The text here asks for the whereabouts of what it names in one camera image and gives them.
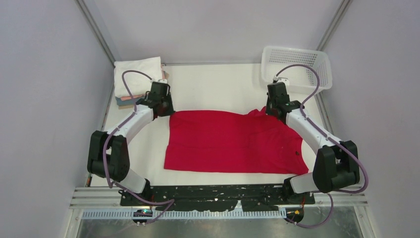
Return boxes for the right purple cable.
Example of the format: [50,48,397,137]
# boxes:
[272,64,370,229]

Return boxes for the purple cable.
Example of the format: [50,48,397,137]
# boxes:
[102,69,175,226]
[272,64,370,229]

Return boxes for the red t shirt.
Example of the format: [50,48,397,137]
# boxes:
[164,110,309,175]

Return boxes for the aluminium front rail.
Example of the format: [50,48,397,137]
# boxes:
[70,184,368,222]

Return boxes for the white plastic basket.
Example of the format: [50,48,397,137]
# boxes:
[261,46,332,95]

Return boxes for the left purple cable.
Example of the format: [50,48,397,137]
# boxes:
[102,69,175,226]

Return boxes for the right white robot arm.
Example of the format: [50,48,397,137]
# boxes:
[266,82,360,199]

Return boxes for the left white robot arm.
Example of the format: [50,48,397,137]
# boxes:
[87,82,174,206]

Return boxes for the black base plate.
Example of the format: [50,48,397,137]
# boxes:
[119,183,315,213]

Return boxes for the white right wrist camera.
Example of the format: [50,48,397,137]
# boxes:
[273,76,290,86]

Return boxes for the tan folded t shirt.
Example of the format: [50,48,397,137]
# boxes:
[114,72,157,109]

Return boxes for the pink folded t shirt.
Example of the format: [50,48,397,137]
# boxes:
[116,68,169,98]

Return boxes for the blue folded t shirt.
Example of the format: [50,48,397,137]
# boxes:
[115,95,145,106]

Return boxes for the white folded t shirt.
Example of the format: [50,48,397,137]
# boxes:
[114,57,166,98]

